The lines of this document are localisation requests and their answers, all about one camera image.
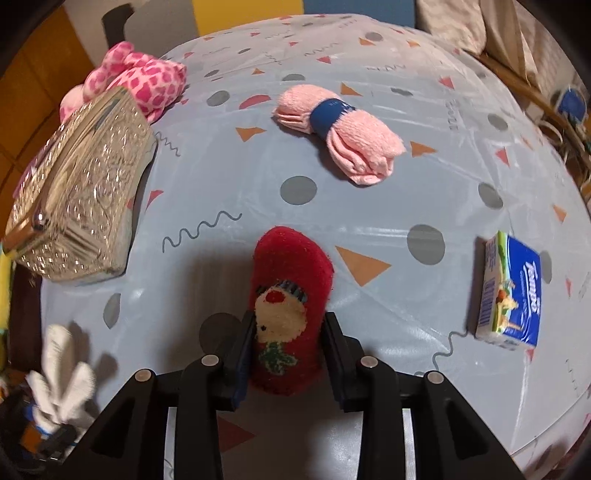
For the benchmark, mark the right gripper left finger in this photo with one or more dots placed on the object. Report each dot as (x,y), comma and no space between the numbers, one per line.
(239,364)

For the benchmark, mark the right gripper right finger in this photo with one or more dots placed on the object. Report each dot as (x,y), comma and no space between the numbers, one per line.
(342,354)

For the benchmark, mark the red christmas sock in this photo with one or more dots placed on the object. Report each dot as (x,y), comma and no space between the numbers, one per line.
(289,292)

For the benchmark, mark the blue Tempo tissue pack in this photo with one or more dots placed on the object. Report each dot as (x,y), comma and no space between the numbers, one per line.
(511,301)

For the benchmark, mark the pink towel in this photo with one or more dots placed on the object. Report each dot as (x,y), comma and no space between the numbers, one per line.
(362,147)

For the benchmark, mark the yellow sponge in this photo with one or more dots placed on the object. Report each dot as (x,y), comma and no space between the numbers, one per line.
(6,276)

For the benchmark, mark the patterned plastic tablecloth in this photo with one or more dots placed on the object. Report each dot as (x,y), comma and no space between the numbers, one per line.
(407,252)

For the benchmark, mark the ornate silver tissue box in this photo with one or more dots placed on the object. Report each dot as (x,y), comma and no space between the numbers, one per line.
(72,216)

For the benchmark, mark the pink spotted plush toy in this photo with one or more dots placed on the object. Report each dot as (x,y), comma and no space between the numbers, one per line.
(155,84)

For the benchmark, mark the wooden bench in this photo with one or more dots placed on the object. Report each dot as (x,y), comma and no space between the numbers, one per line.
(521,87)

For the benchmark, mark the blue folding chair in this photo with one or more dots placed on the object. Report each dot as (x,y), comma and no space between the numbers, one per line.
(572,104)

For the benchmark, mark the grey yellow blue chair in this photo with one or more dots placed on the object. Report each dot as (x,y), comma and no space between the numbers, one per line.
(160,25)

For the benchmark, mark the wooden wardrobe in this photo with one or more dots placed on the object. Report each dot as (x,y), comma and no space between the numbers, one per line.
(51,62)

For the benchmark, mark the pink patterned curtain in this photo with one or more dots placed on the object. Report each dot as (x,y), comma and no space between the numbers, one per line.
(504,30)

